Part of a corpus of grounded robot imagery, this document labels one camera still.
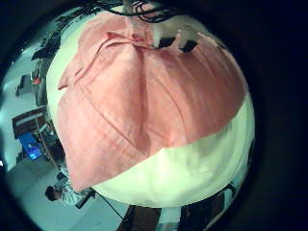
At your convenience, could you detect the blue lit monitor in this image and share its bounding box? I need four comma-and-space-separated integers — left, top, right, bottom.
17, 132, 45, 162

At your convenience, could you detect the black camera tripod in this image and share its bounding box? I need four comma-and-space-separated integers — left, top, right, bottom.
74, 188, 129, 219

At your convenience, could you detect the black office chair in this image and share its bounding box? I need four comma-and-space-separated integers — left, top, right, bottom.
30, 30, 63, 62

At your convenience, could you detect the orange button shirt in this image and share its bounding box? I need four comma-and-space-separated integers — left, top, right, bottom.
57, 11, 248, 193

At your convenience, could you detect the left hand cable bundle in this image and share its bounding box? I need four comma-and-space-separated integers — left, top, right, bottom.
92, 0, 185, 24

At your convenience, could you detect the brown wooden desk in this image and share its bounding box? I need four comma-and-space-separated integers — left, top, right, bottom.
12, 106, 50, 140

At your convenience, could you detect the seated person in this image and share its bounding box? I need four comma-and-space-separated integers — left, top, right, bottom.
44, 178, 85, 207

